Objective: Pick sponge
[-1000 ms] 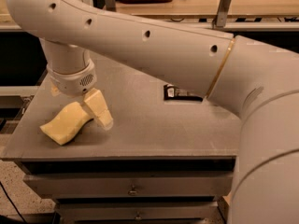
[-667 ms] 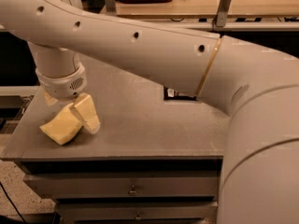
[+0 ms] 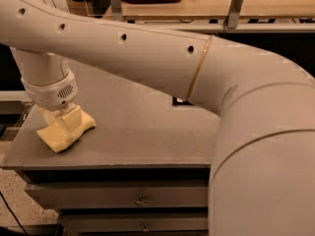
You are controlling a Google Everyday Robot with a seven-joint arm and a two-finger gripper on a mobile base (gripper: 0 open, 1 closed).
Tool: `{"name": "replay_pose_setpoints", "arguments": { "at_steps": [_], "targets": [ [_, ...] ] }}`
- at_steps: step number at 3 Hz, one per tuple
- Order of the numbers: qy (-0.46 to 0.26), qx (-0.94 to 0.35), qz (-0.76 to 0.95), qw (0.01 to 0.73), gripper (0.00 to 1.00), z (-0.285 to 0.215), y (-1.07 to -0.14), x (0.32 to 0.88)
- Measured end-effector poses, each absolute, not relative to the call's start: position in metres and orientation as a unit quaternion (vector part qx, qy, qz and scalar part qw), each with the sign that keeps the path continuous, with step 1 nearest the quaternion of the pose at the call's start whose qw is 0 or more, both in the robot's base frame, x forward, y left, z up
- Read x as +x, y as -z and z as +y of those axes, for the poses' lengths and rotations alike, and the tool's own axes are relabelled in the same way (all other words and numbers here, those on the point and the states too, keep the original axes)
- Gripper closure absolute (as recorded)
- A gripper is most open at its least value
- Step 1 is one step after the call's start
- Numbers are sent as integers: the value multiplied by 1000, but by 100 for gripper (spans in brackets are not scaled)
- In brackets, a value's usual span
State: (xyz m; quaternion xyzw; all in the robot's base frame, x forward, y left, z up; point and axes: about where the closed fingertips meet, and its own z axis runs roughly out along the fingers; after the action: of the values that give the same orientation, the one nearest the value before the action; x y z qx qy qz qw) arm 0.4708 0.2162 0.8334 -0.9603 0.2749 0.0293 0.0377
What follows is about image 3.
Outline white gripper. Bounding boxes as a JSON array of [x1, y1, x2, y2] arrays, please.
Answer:
[[22, 71, 82, 144]]

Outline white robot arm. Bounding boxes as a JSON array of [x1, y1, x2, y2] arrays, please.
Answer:
[[0, 0, 315, 236]]

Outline middle metal bracket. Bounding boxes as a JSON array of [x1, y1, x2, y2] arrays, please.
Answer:
[[110, 0, 123, 22]]

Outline black floor cable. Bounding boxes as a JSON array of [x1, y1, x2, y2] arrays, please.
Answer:
[[0, 191, 30, 236]]

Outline yellow sponge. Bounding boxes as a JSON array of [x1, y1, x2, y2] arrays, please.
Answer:
[[36, 106, 95, 152]]

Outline metal bracket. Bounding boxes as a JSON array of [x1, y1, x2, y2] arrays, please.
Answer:
[[110, 0, 123, 22], [225, 0, 244, 29]]

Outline lower grey drawer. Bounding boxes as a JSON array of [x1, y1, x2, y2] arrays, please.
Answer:
[[58, 212, 208, 233]]

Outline right metal bracket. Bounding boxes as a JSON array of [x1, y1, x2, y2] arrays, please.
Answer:
[[225, 0, 244, 29]]

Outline black snack bar wrapper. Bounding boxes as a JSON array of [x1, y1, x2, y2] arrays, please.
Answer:
[[172, 97, 190, 106]]

